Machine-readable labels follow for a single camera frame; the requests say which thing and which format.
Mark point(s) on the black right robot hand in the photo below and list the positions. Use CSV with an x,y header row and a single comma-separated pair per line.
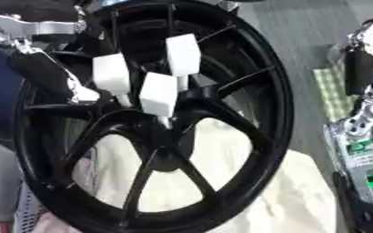
x,y
358,71

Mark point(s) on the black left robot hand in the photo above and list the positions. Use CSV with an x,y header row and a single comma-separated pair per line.
x,y
41,71

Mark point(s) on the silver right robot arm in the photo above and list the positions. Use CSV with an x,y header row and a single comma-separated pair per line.
x,y
365,157

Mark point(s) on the black spoked wheel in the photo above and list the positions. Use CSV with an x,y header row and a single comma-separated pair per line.
x,y
232,100

